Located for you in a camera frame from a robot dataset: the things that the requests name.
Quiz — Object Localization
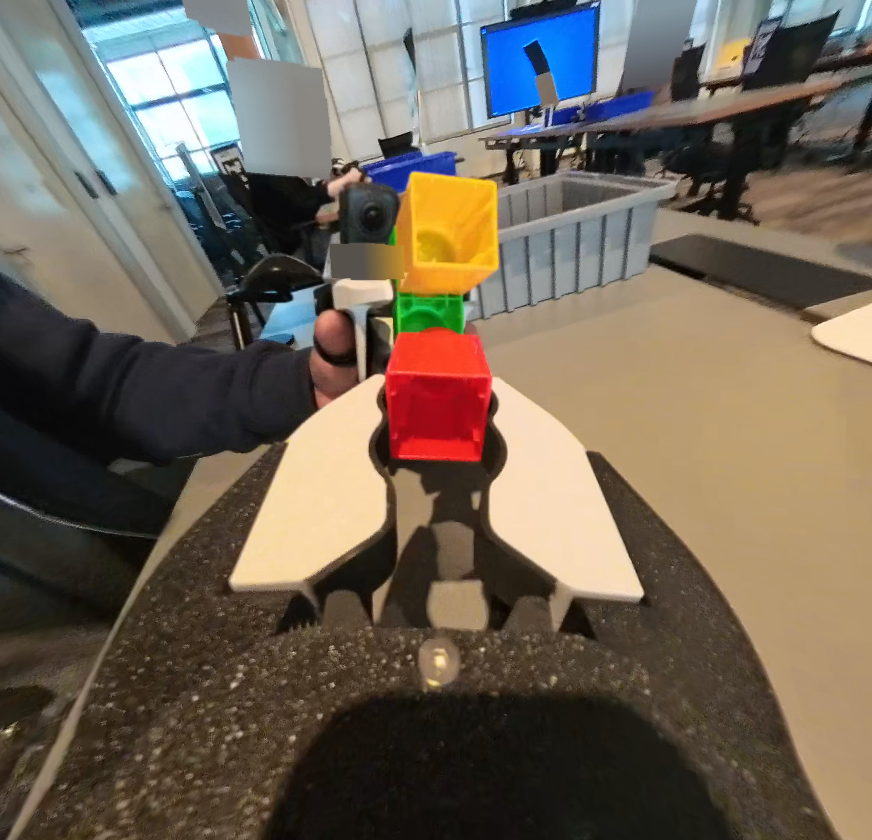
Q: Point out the dark background table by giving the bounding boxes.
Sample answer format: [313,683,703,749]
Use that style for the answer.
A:
[477,70,872,173]

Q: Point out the person's left hand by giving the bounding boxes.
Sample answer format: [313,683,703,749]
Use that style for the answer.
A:
[310,307,372,410]

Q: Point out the red mega block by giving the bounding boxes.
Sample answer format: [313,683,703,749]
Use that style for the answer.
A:
[385,328,493,461]

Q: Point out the green mega block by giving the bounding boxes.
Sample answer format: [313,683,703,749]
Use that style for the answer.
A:
[387,226,469,337]

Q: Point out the blue screen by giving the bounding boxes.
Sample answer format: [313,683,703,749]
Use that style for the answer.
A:
[480,0,602,120]

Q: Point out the yellow mega block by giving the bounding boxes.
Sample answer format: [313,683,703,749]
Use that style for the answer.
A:
[395,171,500,295]

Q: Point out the grey plastic bin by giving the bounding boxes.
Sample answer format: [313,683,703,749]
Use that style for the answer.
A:
[466,171,680,321]

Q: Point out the person's left forearm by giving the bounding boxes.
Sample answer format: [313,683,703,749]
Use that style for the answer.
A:
[0,275,320,468]

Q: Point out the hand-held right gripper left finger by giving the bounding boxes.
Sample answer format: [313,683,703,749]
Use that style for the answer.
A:
[228,376,398,593]

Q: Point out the blue plastic bin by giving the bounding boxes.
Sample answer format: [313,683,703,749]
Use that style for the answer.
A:
[550,89,656,127]
[360,151,459,182]

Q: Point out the white framed glass door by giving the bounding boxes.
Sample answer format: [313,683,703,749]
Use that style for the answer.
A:
[0,9,226,344]

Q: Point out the large window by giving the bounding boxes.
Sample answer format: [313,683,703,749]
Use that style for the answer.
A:
[102,33,236,180]

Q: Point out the black computer monitor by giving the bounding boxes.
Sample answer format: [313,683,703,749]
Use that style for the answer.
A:
[741,11,842,93]

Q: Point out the black office chair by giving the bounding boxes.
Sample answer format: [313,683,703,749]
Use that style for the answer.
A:
[225,254,327,351]

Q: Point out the person's dark clothing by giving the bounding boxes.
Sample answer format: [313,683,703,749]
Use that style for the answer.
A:
[0,411,174,616]

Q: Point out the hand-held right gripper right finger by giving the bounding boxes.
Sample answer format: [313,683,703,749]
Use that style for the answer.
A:
[481,376,646,603]

